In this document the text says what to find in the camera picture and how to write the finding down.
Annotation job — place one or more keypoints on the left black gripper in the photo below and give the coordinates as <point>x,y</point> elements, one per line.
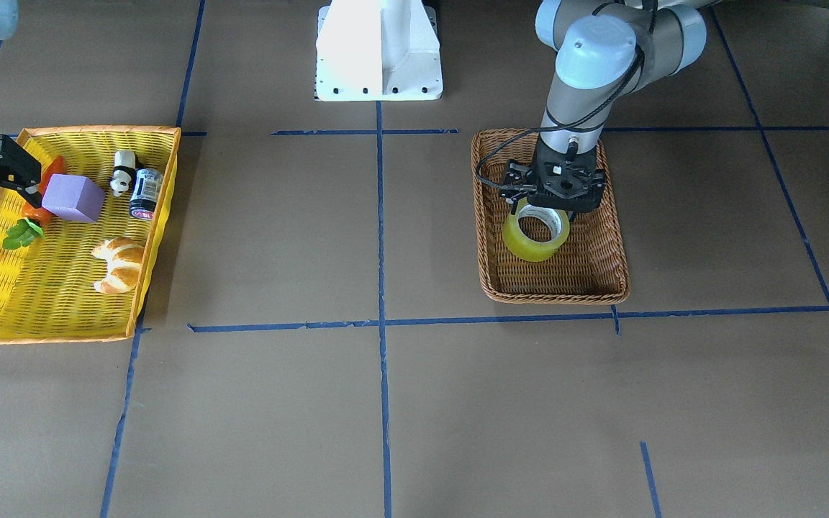
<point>514,182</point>

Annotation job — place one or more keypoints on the yellow tape roll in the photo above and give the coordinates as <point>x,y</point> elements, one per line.
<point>536,233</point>

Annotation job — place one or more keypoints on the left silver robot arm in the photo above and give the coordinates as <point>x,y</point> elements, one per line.
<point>604,50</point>

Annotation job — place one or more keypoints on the brown wicker basket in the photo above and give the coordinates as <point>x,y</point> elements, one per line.
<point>589,269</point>

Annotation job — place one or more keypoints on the yellow plastic basket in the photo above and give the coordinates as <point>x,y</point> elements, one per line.
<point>46,290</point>

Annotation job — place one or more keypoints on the toy carrot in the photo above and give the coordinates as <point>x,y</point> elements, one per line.
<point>30,226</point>

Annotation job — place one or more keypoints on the purple foam cube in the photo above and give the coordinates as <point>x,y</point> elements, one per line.
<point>74,198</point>

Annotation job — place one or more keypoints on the toy panda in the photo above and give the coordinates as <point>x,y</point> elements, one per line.
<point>123,172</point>

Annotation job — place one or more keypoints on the toy croissant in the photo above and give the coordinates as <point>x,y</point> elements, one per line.
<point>123,259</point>

